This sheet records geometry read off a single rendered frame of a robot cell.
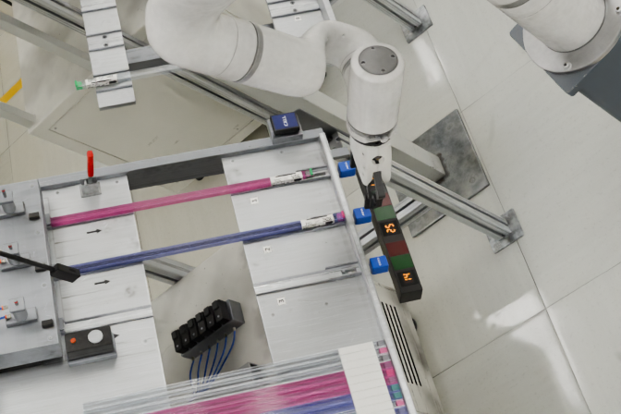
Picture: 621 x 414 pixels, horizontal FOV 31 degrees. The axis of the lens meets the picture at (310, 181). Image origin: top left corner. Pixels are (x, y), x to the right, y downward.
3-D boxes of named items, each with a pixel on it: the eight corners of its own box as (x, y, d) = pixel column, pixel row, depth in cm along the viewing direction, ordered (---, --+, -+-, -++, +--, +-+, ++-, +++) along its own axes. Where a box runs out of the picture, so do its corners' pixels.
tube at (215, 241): (342, 214, 203) (343, 211, 202) (345, 221, 202) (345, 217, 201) (65, 270, 195) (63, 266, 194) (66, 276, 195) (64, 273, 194)
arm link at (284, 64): (203, 18, 168) (353, 63, 187) (230, 94, 159) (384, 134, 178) (235, -25, 164) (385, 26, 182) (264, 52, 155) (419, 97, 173)
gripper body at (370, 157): (402, 142, 180) (396, 184, 189) (384, 96, 186) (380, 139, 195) (358, 151, 179) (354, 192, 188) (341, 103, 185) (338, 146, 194)
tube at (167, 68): (76, 91, 213) (75, 87, 212) (75, 85, 214) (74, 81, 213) (332, 42, 220) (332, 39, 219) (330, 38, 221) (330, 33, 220)
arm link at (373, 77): (338, 97, 183) (356, 140, 178) (341, 41, 172) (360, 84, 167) (386, 87, 184) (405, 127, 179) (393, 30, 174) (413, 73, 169)
